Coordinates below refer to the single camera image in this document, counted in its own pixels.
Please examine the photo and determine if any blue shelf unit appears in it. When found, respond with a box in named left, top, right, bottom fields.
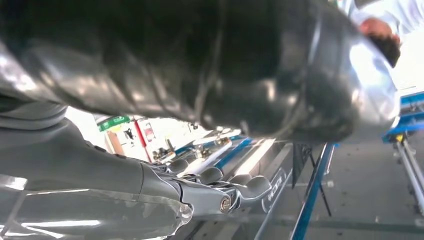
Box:
left=382, top=91, right=424, bottom=216

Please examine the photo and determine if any person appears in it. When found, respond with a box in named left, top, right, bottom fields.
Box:
left=336, top=0, right=424, bottom=92

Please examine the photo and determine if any green wall sign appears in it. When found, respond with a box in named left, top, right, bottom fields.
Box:
left=96, top=115, right=132, bottom=132

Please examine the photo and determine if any tall blue metal upright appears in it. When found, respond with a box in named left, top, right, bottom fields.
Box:
left=289, top=142, right=337, bottom=240

